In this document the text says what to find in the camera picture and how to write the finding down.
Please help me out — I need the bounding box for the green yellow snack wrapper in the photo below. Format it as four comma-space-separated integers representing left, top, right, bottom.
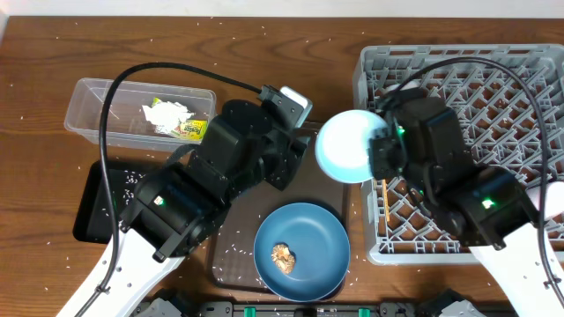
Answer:
155, 113, 208, 142

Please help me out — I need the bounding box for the light blue rice bowl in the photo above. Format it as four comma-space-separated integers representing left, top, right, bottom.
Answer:
315, 109, 388, 184

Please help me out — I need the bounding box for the grey dishwasher rack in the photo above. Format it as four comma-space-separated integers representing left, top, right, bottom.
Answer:
352, 44, 563, 265

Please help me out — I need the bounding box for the white rice pile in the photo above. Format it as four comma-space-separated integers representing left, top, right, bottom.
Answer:
115, 170, 145, 207

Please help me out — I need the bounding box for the black waste tray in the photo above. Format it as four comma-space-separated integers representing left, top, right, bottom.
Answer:
72, 160, 163, 244

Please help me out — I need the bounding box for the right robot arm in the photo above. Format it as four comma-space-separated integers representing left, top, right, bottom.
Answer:
369, 88, 563, 316

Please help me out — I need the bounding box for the pink cup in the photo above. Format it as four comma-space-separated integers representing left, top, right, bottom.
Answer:
526, 181, 564, 220

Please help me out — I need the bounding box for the white tissue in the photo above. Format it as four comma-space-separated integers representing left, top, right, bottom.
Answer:
142, 98, 195, 133

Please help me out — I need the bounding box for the black rail with green clips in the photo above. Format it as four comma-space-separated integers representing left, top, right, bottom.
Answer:
193, 300, 525, 317

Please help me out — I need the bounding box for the blue plate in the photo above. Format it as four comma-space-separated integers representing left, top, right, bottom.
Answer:
253, 203, 351, 302

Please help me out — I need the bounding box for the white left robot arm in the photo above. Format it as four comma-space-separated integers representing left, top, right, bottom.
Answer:
60, 85, 313, 316

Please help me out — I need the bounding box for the clear plastic bin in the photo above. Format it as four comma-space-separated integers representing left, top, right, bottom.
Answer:
64, 78, 216, 152

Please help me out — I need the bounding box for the brown mushroom food scrap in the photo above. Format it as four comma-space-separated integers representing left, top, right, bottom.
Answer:
271, 244, 296, 275

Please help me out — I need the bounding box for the dark brown serving tray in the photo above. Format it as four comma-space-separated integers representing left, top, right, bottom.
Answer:
209, 122, 349, 293

